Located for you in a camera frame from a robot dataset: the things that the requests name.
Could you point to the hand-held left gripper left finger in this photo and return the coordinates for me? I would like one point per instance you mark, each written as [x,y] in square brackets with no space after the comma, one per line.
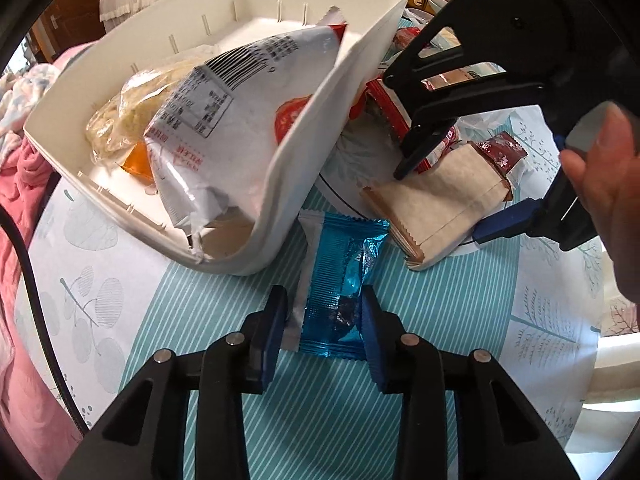
[267,345]

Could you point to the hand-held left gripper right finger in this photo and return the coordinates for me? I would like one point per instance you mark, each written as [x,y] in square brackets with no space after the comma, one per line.
[372,340]

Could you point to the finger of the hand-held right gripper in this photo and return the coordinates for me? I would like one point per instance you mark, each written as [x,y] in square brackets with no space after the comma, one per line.
[505,220]
[420,145]

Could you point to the red and white snack packet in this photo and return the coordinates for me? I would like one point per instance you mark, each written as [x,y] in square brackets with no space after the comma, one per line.
[385,105]

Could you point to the beige brown-edged snack packet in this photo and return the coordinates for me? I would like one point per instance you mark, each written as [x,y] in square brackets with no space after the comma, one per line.
[440,200]

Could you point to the blue foil snack packet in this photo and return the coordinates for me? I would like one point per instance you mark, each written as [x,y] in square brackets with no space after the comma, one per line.
[340,270]

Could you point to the white plastic tray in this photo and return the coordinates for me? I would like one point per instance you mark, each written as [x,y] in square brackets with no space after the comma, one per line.
[310,150]

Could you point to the white snack bag red print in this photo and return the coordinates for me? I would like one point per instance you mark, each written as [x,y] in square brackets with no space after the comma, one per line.
[225,150]

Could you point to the orange snack packet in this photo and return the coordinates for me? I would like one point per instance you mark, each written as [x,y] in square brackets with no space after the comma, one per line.
[137,162]

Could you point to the clear rice cracker packet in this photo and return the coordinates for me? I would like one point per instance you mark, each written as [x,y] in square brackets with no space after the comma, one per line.
[125,115]

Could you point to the person's right hand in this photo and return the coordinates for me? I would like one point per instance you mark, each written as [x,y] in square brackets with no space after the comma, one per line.
[615,185]

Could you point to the dark red snack packet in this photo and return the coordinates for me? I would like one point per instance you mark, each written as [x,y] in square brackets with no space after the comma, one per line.
[505,155]

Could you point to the pink bed blanket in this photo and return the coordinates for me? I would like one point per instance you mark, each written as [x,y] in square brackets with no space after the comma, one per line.
[35,400]

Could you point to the floral patterned quilt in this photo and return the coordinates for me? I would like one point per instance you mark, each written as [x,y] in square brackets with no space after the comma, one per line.
[25,92]

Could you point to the brown wooden door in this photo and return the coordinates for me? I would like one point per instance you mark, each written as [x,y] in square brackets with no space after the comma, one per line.
[70,10]

